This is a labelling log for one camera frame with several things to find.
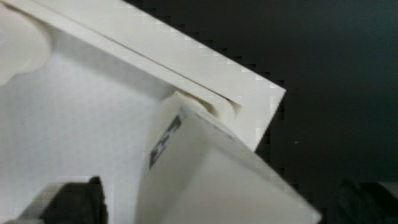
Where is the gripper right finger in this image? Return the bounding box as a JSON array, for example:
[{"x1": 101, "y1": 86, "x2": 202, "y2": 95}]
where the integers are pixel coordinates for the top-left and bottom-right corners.
[{"x1": 334, "y1": 180, "x2": 398, "y2": 224}]

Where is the white desk leg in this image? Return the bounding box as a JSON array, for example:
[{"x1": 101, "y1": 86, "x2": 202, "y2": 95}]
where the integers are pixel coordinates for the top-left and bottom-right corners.
[
  {"x1": 135, "y1": 93, "x2": 321, "y2": 224},
  {"x1": 0, "y1": 3, "x2": 53, "y2": 86}
]

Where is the white desk top tray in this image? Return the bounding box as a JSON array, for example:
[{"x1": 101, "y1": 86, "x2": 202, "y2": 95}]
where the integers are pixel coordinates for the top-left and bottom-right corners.
[{"x1": 0, "y1": 0, "x2": 284, "y2": 224}]

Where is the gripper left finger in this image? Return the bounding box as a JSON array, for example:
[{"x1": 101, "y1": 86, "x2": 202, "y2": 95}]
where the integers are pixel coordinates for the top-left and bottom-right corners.
[{"x1": 10, "y1": 175, "x2": 113, "y2": 224}]

